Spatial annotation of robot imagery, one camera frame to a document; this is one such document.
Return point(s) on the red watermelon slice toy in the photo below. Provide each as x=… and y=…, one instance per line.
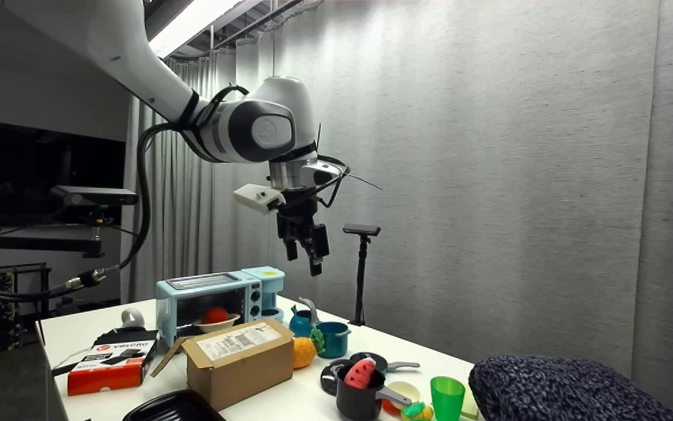
x=361, y=374

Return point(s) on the black equipment rack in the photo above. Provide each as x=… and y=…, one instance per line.
x=1, y=304

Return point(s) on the light blue toy microwave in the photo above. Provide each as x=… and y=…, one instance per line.
x=254, y=295

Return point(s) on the red toy in microwave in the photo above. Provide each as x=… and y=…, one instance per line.
x=216, y=315

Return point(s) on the black round pan with lid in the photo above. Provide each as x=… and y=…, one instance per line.
x=328, y=378

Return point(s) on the small white object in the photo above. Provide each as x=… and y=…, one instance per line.
x=131, y=319

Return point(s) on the ceiling light strip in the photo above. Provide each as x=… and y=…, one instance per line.
x=187, y=26

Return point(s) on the teal toy pot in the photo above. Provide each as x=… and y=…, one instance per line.
x=334, y=343

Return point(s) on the black camera tripod stand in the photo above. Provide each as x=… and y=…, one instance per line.
x=361, y=273

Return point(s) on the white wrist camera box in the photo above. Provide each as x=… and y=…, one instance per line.
x=257, y=197

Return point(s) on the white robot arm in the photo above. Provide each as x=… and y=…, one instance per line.
x=118, y=39

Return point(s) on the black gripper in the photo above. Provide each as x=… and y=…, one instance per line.
x=300, y=214

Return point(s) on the green plastic cup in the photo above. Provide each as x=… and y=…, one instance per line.
x=446, y=398

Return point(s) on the brown cardboard box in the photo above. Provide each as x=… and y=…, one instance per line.
x=244, y=374

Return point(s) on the dark blue speckled cushion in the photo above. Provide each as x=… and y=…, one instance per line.
x=571, y=390

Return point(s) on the black plate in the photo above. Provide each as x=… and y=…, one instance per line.
x=168, y=411

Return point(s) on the black wall monitor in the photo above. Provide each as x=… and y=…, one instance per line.
x=34, y=172

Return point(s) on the small dark frying pan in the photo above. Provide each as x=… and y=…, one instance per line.
x=397, y=366

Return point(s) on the orange pineapple plushie green leaves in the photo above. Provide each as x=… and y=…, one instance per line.
x=305, y=355

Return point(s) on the black boom bar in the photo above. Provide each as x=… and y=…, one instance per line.
x=41, y=245

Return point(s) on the red and black box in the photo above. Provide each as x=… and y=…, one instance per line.
x=105, y=378

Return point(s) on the yellow-green toy plate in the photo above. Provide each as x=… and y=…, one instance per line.
x=418, y=413

